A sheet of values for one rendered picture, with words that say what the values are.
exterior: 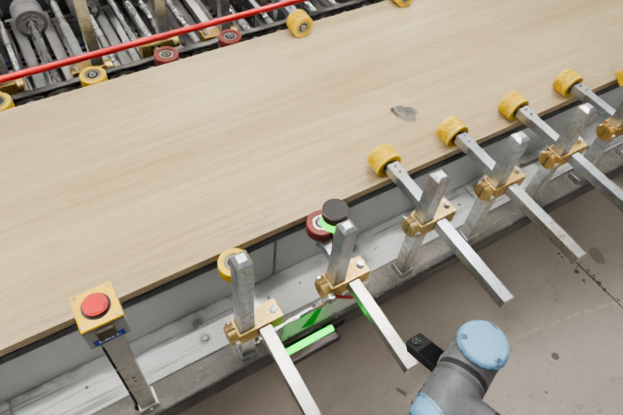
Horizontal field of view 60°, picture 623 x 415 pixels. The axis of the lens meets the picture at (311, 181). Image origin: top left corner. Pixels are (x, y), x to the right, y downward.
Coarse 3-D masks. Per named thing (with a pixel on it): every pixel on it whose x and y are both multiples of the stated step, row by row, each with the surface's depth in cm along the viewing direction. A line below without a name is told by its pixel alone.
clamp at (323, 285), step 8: (352, 264) 136; (352, 272) 135; (360, 272) 135; (368, 272) 136; (320, 280) 133; (328, 280) 133; (352, 280) 134; (360, 280) 137; (320, 288) 133; (328, 288) 132; (336, 288) 132; (344, 288) 135
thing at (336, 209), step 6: (324, 204) 118; (330, 204) 118; (336, 204) 118; (342, 204) 118; (324, 210) 117; (330, 210) 117; (336, 210) 117; (342, 210) 117; (330, 216) 116; (336, 216) 116; (342, 216) 116; (330, 234) 125
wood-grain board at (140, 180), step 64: (448, 0) 210; (512, 0) 213; (576, 0) 217; (192, 64) 175; (256, 64) 177; (320, 64) 180; (384, 64) 182; (448, 64) 185; (512, 64) 188; (576, 64) 190; (0, 128) 152; (64, 128) 153; (128, 128) 155; (192, 128) 157; (256, 128) 159; (320, 128) 161; (384, 128) 163; (512, 128) 170; (0, 192) 138; (64, 192) 140; (128, 192) 141; (192, 192) 143; (256, 192) 144; (320, 192) 146; (0, 256) 127; (64, 256) 128; (128, 256) 129; (192, 256) 131; (0, 320) 117; (64, 320) 118
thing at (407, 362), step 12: (324, 252) 141; (348, 288) 136; (360, 288) 133; (360, 300) 131; (372, 300) 131; (372, 312) 129; (372, 324) 130; (384, 324) 128; (384, 336) 126; (396, 336) 126; (396, 348) 124; (396, 360) 125; (408, 360) 123
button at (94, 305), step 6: (96, 294) 88; (102, 294) 88; (84, 300) 87; (90, 300) 87; (96, 300) 87; (102, 300) 87; (84, 306) 86; (90, 306) 86; (96, 306) 86; (102, 306) 86; (84, 312) 86; (90, 312) 86; (96, 312) 86; (102, 312) 86
